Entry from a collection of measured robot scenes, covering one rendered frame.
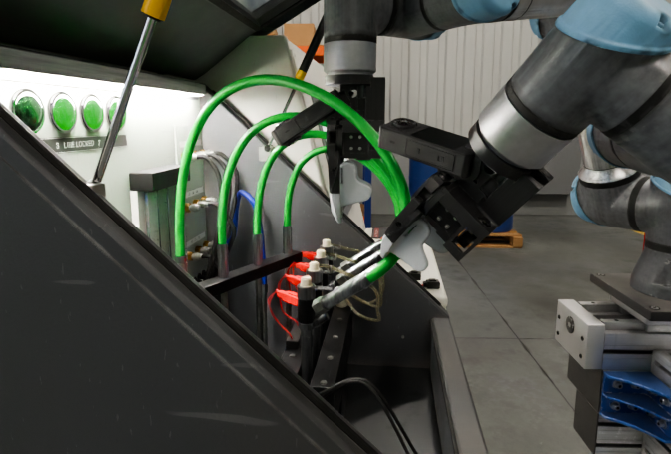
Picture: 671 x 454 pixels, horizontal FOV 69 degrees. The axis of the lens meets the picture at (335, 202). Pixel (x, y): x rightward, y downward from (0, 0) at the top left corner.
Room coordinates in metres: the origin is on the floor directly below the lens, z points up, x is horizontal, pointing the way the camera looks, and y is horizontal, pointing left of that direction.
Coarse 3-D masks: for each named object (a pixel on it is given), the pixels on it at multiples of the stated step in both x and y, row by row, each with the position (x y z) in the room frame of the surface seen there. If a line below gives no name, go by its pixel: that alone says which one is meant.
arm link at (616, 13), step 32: (576, 0) 0.39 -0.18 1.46; (608, 0) 0.36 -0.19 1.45; (640, 0) 0.35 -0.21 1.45; (576, 32) 0.37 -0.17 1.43; (608, 32) 0.36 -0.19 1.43; (640, 32) 0.35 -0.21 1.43; (544, 64) 0.39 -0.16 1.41; (576, 64) 0.37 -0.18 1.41; (608, 64) 0.36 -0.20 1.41; (640, 64) 0.36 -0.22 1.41; (512, 96) 0.42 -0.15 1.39; (544, 96) 0.39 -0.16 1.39; (576, 96) 0.38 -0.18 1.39; (608, 96) 0.37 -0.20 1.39; (640, 96) 0.36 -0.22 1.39; (544, 128) 0.40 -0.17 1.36; (576, 128) 0.40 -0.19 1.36; (608, 128) 0.39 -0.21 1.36
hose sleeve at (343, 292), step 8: (352, 280) 0.60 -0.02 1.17; (360, 280) 0.59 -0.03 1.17; (336, 288) 0.61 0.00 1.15; (344, 288) 0.60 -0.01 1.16; (352, 288) 0.59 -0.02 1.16; (360, 288) 0.59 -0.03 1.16; (328, 296) 0.61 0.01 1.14; (336, 296) 0.60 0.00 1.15; (344, 296) 0.60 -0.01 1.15; (328, 304) 0.61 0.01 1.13
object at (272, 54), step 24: (240, 48) 1.10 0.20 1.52; (264, 48) 1.09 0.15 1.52; (288, 48) 1.09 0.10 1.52; (216, 72) 1.10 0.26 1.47; (240, 72) 1.10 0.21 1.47; (264, 72) 1.09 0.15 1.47; (288, 72) 1.09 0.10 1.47; (312, 72) 1.35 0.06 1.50; (240, 96) 1.10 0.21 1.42; (264, 96) 1.09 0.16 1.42; (288, 96) 1.09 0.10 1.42; (312, 144) 1.08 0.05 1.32; (312, 168) 1.08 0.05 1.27; (360, 216) 1.69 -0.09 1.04
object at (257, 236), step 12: (312, 132) 0.88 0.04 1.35; (324, 132) 0.88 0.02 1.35; (276, 156) 0.89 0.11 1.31; (264, 168) 0.89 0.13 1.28; (264, 180) 0.89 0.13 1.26; (384, 180) 0.87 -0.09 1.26; (396, 204) 0.87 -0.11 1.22; (360, 264) 0.87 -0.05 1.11; (372, 264) 0.87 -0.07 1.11; (336, 276) 0.88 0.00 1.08; (348, 276) 0.87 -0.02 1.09
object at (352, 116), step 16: (240, 80) 0.68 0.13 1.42; (256, 80) 0.66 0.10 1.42; (272, 80) 0.65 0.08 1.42; (288, 80) 0.64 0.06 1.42; (224, 96) 0.69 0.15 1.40; (320, 96) 0.62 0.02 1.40; (208, 112) 0.71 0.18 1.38; (352, 112) 0.60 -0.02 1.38; (192, 128) 0.72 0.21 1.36; (368, 128) 0.59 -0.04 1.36; (192, 144) 0.73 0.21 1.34; (384, 160) 0.58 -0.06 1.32; (400, 176) 0.57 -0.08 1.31; (176, 192) 0.74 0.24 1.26; (400, 192) 0.56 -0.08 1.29; (176, 208) 0.74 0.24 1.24; (400, 208) 0.57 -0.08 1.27; (176, 224) 0.74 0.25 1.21; (176, 240) 0.74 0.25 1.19; (176, 256) 0.74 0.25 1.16; (368, 272) 0.59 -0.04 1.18; (384, 272) 0.58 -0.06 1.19
